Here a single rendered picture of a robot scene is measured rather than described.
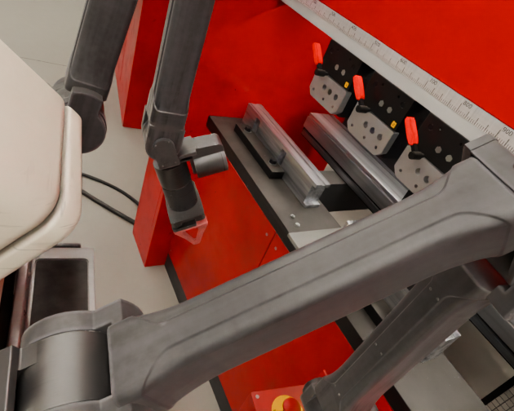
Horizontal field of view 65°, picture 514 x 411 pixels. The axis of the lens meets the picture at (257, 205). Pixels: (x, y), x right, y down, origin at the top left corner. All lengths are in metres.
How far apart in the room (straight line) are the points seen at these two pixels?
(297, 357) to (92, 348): 0.94
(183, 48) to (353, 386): 0.50
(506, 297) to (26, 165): 0.41
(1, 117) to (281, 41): 1.31
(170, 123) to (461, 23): 0.64
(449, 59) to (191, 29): 0.58
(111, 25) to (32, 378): 0.42
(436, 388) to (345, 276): 0.81
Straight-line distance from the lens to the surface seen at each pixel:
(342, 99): 1.17
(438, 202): 0.31
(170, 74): 0.62
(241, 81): 1.59
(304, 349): 1.20
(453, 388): 1.11
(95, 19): 0.59
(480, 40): 0.96
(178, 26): 0.60
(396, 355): 0.49
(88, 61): 0.61
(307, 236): 0.97
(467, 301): 0.42
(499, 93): 0.92
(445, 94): 0.98
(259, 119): 1.51
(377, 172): 1.48
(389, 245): 0.29
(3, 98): 0.42
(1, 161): 0.36
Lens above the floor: 1.57
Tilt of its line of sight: 35 degrees down
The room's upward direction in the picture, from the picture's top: 24 degrees clockwise
